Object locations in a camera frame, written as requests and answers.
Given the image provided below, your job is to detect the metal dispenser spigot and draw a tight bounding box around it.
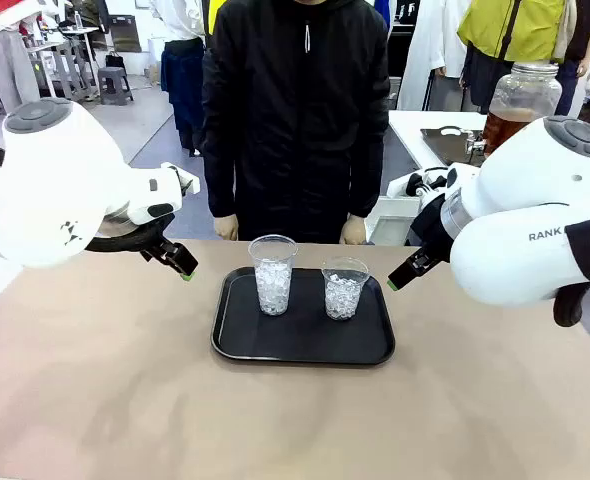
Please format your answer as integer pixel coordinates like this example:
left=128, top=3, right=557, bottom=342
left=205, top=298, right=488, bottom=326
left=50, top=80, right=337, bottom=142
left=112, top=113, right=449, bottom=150
left=463, top=130, right=489, bottom=155

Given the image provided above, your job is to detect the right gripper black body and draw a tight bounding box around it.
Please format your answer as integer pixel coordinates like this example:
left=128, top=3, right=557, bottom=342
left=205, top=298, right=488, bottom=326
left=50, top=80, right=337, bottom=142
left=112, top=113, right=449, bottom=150
left=410, top=192, right=455, bottom=262

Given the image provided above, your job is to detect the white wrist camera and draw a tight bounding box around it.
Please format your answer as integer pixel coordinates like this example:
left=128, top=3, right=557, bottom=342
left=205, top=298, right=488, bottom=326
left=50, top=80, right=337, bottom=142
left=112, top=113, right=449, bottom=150
left=160, top=162, right=201, bottom=197
left=385, top=164, right=459, bottom=200

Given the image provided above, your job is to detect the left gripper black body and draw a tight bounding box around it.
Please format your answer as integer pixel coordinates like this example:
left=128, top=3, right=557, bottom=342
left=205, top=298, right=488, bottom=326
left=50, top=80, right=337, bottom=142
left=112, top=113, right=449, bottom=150
left=138, top=238, right=176, bottom=264

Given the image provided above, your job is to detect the black serving tray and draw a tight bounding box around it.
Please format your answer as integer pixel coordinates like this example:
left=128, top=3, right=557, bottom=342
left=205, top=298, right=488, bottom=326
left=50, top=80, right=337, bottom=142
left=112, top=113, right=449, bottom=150
left=210, top=266, right=396, bottom=367

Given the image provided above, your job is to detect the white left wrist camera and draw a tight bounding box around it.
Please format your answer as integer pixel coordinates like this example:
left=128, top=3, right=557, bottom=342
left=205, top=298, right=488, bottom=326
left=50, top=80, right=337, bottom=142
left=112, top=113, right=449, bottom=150
left=160, top=162, right=201, bottom=197

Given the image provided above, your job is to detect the white framed grey bin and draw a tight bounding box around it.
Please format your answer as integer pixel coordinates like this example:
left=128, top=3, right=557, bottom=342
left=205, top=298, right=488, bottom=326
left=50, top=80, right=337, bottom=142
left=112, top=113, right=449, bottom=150
left=365, top=196, right=422, bottom=247

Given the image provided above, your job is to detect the glass drink dispenser jar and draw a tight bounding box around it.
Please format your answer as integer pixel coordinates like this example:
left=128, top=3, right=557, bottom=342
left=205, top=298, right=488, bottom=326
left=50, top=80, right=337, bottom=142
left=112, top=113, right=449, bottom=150
left=482, top=62, right=564, bottom=156

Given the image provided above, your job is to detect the white side table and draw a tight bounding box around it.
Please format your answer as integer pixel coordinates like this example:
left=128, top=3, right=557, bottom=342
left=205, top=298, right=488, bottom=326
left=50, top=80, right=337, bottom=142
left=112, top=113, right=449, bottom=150
left=387, top=109, right=491, bottom=174

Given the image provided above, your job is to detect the person in black jacket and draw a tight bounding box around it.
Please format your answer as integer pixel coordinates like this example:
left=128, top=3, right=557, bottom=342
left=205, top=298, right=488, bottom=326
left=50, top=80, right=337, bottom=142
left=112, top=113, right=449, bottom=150
left=201, top=0, right=392, bottom=244

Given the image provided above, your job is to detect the dark brown panel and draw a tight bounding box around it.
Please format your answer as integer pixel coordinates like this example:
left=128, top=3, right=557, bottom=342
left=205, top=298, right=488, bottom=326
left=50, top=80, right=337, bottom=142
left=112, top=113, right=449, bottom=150
left=109, top=14, right=144, bottom=54

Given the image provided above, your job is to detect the clear plastic cup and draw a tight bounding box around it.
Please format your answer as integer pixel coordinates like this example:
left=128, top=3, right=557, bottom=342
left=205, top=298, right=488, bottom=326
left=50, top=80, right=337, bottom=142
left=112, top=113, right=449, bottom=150
left=320, top=256, right=370, bottom=322
left=247, top=233, right=298, bottom=317

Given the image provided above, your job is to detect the metal workbench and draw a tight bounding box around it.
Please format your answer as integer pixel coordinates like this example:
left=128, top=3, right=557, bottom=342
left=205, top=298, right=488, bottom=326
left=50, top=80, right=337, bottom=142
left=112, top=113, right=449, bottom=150
left=24, top=24, right=101, bottom=101

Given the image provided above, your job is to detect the person right hand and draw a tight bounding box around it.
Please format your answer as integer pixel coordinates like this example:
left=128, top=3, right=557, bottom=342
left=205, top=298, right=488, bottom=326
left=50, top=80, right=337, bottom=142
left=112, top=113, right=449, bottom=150
left=213, top=213, right=240, bottom=242

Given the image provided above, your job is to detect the black metal drip tray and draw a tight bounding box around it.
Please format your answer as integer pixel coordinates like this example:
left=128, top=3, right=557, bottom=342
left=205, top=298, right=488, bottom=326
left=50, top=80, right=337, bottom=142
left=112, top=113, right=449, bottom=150
left=419, top=127, right=491, bottom=169

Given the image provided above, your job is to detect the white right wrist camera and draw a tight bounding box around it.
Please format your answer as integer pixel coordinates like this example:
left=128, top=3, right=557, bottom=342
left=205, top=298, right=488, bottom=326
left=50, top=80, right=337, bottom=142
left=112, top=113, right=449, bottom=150
left=385, top=164, right=459, bottom=200

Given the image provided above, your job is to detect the yellow garment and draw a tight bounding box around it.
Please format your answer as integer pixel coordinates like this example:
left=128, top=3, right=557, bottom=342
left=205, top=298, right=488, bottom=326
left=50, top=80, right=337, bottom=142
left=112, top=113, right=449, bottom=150
left=207, top=0, right=226, bottom=31

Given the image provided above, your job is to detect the grey plastic stool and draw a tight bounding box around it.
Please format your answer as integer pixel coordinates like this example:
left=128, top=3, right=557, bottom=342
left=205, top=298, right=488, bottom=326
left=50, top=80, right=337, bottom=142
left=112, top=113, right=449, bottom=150
left=96, top=65, right=135, bottom=106

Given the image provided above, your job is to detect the person left hand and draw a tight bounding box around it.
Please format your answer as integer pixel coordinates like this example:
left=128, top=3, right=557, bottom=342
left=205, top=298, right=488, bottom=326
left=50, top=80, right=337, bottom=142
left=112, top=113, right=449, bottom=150
left=338, top=213, right=370, bottom=246

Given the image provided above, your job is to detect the person right forearm black sleeve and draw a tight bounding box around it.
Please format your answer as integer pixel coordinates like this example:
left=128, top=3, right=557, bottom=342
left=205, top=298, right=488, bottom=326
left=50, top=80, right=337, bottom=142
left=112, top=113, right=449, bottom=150
left=205, top=134, right=239, bottom=220

